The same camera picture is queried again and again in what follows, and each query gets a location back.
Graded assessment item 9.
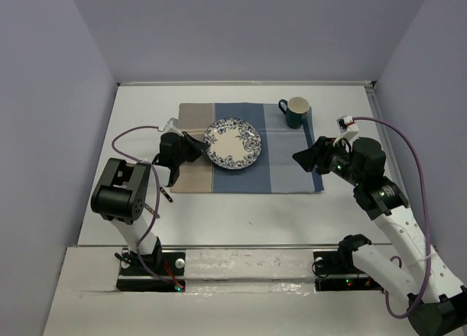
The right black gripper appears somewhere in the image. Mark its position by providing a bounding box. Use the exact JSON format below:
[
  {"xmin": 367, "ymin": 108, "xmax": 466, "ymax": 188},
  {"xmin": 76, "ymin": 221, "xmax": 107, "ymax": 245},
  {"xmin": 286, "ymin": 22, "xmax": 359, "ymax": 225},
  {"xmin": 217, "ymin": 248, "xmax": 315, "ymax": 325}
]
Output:
[{"xmin": 290, "ymin": 136, "xmax": 363, "ymax": 186}]

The blue floral plate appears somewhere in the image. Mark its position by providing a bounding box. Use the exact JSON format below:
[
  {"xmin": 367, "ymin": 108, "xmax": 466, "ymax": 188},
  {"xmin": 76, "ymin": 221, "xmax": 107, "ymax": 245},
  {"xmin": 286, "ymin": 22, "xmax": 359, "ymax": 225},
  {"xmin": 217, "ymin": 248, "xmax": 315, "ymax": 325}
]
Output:
[{"xmin": 204, "ymin": 118, "xmax": 262, "ymax": 170}]

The green mug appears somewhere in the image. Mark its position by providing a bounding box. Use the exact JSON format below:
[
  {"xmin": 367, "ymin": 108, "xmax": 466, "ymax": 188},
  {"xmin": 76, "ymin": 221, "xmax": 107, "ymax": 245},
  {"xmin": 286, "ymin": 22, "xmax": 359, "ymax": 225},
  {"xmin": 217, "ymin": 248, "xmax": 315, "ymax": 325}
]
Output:
[{"xmin": 278, "ymin": 97, "xmax": 310, "ymax": 129}]

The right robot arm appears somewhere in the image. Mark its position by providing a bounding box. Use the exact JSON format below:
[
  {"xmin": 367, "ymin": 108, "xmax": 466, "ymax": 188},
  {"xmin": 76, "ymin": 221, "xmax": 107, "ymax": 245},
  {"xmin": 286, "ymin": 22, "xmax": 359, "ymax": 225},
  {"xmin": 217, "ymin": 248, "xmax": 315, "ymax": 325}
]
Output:
[{"xmin": 293, "ymin": 137, "xmax": 466, "ymax": 335}]

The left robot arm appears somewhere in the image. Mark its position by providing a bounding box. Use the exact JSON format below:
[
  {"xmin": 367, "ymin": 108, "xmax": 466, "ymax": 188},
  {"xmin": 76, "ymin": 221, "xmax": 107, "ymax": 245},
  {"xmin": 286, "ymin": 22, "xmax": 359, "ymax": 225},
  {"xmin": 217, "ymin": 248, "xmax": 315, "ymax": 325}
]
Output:
[{"xmin": 90, "ymin": 131, "xmax": 209, "ymax": 274}]

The metal fork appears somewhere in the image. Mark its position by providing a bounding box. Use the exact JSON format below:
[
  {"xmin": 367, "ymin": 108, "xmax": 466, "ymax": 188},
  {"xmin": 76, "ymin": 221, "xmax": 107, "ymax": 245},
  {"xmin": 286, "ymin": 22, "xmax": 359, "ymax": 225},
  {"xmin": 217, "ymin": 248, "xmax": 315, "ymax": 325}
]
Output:
[{"xmin": 159, "ymin": 187, "xmax": 174, "ymax": 203}]

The metal knife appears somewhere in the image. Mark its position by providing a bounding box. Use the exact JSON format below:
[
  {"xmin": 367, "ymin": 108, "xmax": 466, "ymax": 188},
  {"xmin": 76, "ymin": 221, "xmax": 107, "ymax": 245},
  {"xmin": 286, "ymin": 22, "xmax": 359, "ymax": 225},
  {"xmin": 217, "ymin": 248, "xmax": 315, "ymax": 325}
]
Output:
[{"xmin": 144, "ymin": 203, "xmax": 160, "ymax": 219}]

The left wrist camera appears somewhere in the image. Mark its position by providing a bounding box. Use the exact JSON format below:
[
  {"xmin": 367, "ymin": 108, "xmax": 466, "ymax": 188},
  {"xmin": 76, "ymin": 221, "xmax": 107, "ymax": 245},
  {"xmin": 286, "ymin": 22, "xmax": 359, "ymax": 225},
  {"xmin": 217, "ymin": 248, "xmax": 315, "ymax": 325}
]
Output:
[{"xmin": 158, "ymin": 118, "xmax": 183, "ymax": 136}]

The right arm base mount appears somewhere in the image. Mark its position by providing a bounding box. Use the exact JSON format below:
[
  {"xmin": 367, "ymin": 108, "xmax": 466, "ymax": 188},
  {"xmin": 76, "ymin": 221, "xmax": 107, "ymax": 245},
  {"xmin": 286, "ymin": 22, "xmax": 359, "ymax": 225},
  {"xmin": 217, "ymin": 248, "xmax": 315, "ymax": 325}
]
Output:
[{"xmin": 312, "ymin": 251, "xmax": 383, "ymax": 292}]

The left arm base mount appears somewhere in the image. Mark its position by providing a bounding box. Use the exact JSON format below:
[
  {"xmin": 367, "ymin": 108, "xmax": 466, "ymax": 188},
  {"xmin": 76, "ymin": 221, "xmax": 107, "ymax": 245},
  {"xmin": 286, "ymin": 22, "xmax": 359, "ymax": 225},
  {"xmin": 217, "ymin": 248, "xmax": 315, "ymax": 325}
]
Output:
[{"xmin": 114, "ymin": 248, "xmax": 186, "ymax": 293}]

